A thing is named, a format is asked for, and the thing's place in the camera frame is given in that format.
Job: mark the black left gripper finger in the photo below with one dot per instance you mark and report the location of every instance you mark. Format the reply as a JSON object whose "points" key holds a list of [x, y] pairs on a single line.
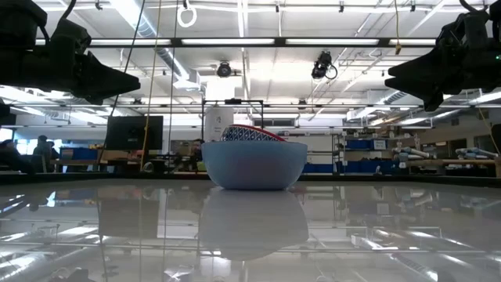
{"points": [[111, 93], [109, 76]]}

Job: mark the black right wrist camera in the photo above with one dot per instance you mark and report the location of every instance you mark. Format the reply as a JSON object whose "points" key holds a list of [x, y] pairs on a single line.
{"points": [[466, 29]]}

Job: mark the silver ceiling duct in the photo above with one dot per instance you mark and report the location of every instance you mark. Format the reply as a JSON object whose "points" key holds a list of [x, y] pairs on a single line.
{"points": [[156, 35]]}

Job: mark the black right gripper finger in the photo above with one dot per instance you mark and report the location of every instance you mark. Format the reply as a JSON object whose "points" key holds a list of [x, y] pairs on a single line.
{"points": [[419, 85], [422, 64]]}

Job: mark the grey background robot arm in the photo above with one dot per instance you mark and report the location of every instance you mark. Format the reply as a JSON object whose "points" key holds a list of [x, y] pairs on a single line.
{"points": [[411, 153], [473, 152]]}

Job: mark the black background monitor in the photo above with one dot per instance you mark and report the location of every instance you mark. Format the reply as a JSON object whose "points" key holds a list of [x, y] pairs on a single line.
{"points": [[135, 133]]}

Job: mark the black aluminium table frame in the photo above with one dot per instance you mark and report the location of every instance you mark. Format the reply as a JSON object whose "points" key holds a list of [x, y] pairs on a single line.
{"points": [[78, 178]]}

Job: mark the black dome ceiling camera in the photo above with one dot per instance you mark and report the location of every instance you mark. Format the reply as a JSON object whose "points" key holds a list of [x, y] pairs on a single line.
{"points": [[224, 69]]}

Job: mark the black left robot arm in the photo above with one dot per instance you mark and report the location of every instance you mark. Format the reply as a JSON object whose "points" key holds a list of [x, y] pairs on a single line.
{"points": [[19, 47]]}

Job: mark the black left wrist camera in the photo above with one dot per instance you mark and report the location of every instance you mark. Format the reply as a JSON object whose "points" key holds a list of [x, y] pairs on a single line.
{"points": [[70, 37]]}

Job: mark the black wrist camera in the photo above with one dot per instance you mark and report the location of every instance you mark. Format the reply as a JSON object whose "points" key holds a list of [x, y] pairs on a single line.
{"points": [[466, 29], [70, 37]]}

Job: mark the large blue plastic bowl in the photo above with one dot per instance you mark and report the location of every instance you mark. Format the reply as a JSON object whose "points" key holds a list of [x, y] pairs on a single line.
{"points": [[254, 164]]}

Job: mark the blue storage bin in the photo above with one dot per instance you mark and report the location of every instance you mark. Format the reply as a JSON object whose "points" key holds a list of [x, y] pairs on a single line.
{"points": [[78, 153], [364, 144]]}

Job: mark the white cylindrical tank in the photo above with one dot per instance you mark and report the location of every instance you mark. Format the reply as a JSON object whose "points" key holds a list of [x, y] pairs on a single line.
{"points": [[218, 123]]}

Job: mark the wooden background workbench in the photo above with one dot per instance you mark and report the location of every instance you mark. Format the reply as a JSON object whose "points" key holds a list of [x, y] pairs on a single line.
{"points": [[450, 162]]}

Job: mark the person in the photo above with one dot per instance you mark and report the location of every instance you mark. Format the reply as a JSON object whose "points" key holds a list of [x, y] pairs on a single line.
{"points": [[11, 156], [44, 149]]}

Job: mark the white light bar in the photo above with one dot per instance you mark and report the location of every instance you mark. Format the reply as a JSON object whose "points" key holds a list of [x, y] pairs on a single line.
{"points": [[131, 41], [411, 41], [332, 41], [227, 41]]}

